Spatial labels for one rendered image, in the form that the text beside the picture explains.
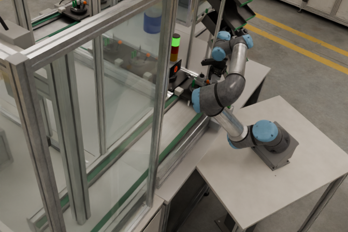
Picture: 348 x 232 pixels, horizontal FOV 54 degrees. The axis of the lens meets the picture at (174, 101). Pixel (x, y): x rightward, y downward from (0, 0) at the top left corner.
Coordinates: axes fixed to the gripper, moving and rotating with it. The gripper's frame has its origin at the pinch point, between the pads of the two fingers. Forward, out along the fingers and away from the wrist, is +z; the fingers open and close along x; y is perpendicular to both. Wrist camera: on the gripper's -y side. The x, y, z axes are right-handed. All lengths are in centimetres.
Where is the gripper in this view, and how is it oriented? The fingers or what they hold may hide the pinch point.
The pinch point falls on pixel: (210, 81)
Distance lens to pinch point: 215.2
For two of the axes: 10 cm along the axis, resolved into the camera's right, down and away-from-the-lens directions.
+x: 5.4, -5.1, 6.7
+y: 8.4, 4.2, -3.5
